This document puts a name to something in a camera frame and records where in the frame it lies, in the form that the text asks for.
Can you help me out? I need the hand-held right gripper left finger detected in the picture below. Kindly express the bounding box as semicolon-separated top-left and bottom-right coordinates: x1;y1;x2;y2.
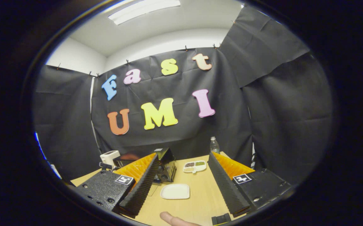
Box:
75;153;160;219

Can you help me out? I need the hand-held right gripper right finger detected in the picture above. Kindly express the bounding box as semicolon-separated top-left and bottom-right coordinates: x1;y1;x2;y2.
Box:
208;151;295;218

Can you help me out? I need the black electric oven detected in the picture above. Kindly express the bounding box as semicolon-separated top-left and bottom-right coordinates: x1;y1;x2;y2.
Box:
112;148;177;196

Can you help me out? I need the white toaster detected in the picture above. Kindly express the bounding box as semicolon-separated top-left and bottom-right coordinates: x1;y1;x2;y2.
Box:
100;150;121;167

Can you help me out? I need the white divided snack dish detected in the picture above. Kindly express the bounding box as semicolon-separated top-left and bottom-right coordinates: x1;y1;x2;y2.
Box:
183;160;207;174

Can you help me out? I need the white square plate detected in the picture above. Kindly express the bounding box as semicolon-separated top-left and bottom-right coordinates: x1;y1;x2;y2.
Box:
160;184;190;200

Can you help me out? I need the clear plastic water bottle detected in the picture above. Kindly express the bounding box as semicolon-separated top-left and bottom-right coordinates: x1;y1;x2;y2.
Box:
209;136;220;154

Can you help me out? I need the black backdrop cloth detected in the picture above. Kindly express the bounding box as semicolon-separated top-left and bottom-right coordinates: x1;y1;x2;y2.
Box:
32;5;334;186

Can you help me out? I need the long ceiling light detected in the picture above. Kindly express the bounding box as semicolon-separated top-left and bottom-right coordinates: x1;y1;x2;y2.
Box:
108;0;181;25

